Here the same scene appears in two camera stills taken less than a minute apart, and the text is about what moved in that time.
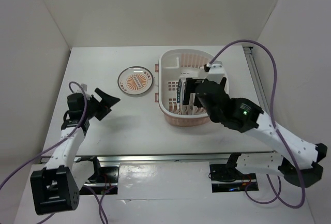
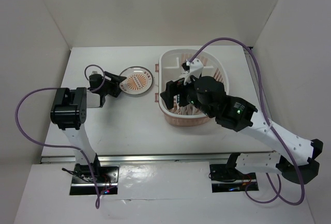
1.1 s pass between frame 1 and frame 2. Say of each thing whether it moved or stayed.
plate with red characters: stayed
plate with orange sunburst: stayed
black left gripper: moved
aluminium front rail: stayed
